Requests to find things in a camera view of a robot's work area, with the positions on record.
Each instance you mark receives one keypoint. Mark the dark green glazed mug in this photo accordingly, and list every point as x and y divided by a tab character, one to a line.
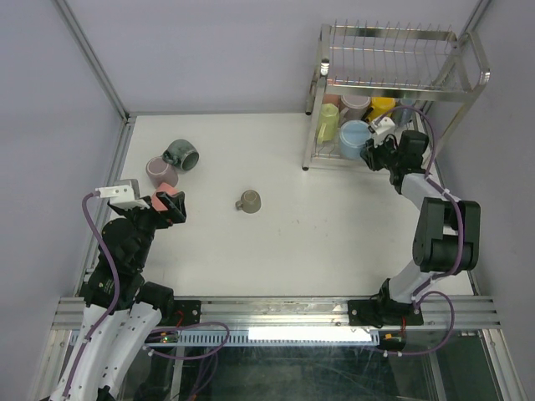
181	154

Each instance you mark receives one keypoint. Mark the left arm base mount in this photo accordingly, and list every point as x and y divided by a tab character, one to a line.
174	312

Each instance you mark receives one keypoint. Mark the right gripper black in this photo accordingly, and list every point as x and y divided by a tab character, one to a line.
369	153

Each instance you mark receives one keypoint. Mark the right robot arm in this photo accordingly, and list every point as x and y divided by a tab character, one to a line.
447	234

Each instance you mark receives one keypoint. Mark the white slotted cable duct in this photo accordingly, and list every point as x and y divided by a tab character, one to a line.
269	336

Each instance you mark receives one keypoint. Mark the yellow mug black handle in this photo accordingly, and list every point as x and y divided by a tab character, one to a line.
377	107

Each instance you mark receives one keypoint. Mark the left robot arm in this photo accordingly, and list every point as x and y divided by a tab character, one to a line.
120	306

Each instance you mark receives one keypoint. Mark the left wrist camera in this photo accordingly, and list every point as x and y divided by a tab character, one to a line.
123	194

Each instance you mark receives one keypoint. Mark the lilac ribbed mug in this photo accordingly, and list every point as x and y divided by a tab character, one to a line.
353	107

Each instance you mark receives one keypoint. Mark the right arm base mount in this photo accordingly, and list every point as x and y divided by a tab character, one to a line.
376	313

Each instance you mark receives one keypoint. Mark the steel dish rack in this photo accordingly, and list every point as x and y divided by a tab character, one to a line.
429	65

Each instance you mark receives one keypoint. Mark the mauve upside-down mug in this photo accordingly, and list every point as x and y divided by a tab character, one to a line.
160	172

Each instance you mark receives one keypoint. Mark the small taupe mug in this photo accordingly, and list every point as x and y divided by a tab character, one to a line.
249	202

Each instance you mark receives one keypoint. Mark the pale yellow mug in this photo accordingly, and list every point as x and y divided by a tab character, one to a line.
328	123

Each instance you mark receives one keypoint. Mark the aluminium mounting rail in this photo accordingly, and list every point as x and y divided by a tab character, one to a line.
471	312

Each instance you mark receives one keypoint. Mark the slate blue small mug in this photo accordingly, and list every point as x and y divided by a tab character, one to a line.
402	117

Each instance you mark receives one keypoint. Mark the light blue mug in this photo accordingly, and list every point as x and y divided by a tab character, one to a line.
353	135

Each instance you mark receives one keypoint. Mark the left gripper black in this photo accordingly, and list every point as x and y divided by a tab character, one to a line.
174	205

